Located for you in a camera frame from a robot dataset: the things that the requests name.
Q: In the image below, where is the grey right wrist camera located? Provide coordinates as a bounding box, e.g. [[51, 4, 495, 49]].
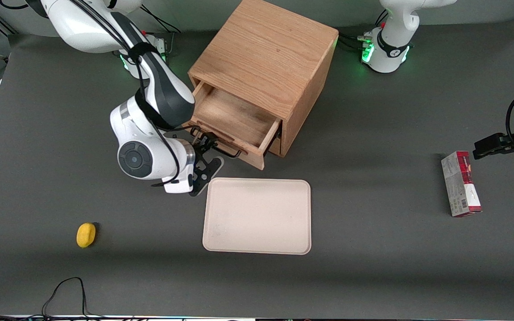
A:
[[189, 157, 224, 197]]

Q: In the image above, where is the black base cable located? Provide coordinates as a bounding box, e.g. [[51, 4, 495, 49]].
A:
[[337, 10, 389, 52], [140, 7, 182, 56]]

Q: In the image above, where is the black cable along right arm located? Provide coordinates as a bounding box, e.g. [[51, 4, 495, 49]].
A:
[[67, 0, 204, 188]]

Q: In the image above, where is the black cable on table edge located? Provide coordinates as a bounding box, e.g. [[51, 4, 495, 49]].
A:
[[0, 276, 106, 320]]

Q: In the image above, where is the wooden drawer cabinet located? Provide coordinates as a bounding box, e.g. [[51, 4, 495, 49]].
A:
[[188, 0, 339, 157]]

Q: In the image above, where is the red and grey carton box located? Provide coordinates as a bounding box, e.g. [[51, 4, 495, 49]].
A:
[[441, 151, 483, 218]]

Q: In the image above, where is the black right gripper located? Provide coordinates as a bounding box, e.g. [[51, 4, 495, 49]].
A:
[[192, 132, 219, 177]]

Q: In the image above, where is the yellow lemon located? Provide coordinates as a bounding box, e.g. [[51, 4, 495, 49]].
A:
[[76, 222, 96, 248]]

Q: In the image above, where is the beige plastic tray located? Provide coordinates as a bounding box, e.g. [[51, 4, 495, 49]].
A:
[[202, 177, 312, 255]]

